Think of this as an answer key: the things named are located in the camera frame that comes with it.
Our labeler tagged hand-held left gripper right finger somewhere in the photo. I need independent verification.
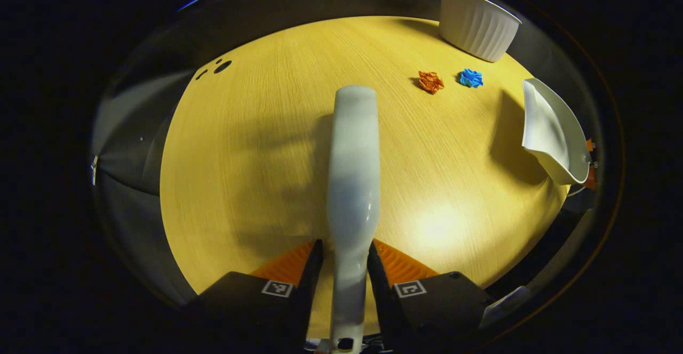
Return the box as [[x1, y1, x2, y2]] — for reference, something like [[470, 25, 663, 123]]
[[367, 239, 494, 352]]

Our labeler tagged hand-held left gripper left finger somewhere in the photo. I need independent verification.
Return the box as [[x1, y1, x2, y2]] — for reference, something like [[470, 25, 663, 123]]
[[184, 239, 324, 354]]

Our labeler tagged white dustpan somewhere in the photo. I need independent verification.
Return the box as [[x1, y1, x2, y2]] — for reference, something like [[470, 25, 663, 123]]
[[521, 78, 591, 185]]

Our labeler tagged blue paper trash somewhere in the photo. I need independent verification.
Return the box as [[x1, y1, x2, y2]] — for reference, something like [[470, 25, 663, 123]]
[[458, 68, 484, 88]]

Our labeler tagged orange paper trash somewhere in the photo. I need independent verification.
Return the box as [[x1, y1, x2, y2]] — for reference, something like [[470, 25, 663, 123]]
[[417, 70, 444, 95]]

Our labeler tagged white ribbed garbage bin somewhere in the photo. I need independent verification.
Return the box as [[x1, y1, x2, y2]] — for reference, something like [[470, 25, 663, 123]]
[[436, 0, 522, 63]]

